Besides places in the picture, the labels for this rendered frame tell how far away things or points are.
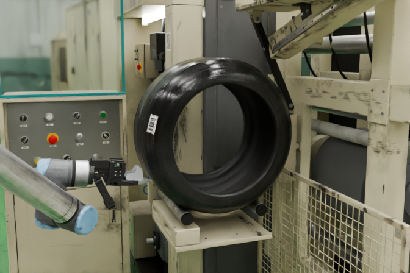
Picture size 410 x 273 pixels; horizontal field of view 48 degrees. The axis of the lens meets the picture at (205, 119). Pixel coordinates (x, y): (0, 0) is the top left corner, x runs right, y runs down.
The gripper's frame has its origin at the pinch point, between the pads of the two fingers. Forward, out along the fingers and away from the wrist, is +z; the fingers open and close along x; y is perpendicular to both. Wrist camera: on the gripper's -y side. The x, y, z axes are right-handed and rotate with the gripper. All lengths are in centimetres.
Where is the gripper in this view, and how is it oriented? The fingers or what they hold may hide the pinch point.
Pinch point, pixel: (146, 181)
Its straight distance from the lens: 162.5
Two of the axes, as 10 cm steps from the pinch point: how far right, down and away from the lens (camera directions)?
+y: 1.1, -9.9, -1.0
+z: 9.4, 0.8, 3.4
